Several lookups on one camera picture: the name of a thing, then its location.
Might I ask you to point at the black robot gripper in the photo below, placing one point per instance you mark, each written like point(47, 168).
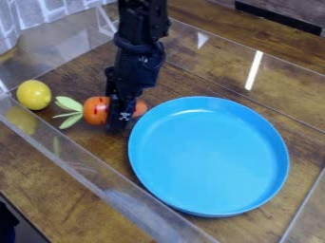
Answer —
point(134, 73)

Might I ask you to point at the orange toy carrot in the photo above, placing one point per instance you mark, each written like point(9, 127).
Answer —
point(94, 110)

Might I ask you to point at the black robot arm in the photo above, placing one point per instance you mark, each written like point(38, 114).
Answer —
point(144, 24)

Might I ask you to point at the blue round plastic tray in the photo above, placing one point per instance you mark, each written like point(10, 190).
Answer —
point(209, 156)

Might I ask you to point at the yellow toy lemon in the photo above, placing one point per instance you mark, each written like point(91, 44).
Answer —
point(34, 94)

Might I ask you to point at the clear acrylic front barrier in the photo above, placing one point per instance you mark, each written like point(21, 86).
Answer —
point(157, 219)

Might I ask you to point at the clear acrylic barrier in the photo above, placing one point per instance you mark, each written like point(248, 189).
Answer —
point(157, 219)
point(280, 85)

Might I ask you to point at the clear acrylic back barrier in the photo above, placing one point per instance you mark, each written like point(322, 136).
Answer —
point(280, 85)

